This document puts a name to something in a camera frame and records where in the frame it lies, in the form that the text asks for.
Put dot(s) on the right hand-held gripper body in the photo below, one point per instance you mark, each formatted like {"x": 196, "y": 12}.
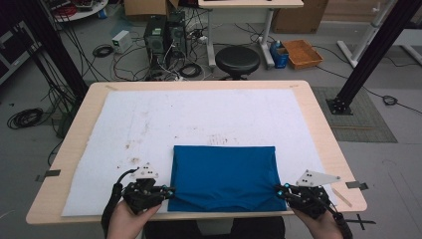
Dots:
{"x": 310, "y": 199}

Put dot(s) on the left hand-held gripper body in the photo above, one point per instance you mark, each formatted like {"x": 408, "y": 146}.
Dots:
{"x": 142, "y": 195}

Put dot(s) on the blue t-shirt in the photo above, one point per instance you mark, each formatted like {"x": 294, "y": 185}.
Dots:
{"x": 225, "y": 176}

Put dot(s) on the person's left hand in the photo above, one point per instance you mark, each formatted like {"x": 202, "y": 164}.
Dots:
{"x": 129, "y": 222}

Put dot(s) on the person's right hand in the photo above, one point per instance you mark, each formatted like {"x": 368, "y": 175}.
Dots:
{"x": 320, "y": 227}

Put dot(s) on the thin wooden stick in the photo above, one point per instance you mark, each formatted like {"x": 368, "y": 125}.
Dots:
{"x": 341, "y": 197}

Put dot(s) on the grey tape strip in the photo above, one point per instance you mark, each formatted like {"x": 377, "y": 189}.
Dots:
{"x": 49, "y": 174}
{"x": 356, "y": 185}

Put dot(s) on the white felt mat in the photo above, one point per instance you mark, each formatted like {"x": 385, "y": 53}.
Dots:
{"x": 199, "y": 116}

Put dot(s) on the light wooden table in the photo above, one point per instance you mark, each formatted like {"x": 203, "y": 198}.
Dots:
{"x": 79, "y": 139}

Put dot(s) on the grey floor mat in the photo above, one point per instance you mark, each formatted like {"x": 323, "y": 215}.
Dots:
{"x": 365, "y": 122}

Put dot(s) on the blue plastic container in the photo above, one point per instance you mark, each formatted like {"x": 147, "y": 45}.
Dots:
{"x": 278, "y": 54}

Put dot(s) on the orange woven basket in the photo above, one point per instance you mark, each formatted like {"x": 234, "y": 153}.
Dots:
{"x": 302, "y": 53}

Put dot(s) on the black round stool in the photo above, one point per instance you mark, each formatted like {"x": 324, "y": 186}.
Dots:
{"x": 237, "y": 59}

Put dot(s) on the black computer tower green label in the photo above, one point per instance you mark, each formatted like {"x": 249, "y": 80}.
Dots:
{"x": 155, "y": 40}

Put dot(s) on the small white power supply box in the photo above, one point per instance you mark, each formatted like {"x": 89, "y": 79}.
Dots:
{"x": 121, "y": 41}

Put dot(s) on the white metal stand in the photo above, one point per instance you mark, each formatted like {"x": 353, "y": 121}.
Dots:
{"x": 365, "y": 36}

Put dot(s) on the large closed cardboard box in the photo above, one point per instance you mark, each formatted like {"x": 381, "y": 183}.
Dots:
{"x": 298, "y": 15}

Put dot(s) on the white desk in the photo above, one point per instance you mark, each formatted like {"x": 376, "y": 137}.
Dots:
{"x": 252, "y": 3}

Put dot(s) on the grey metal rack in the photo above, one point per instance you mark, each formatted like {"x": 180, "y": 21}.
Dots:
{"x": 13, "y": 49}

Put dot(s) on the round white table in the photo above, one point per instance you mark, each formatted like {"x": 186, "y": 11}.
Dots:
{"x": 83, "y": 10}

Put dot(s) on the black metal frame post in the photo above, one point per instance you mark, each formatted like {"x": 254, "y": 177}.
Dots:
{"x": 56, "y": 53}
{"x": 375, "y": 49}

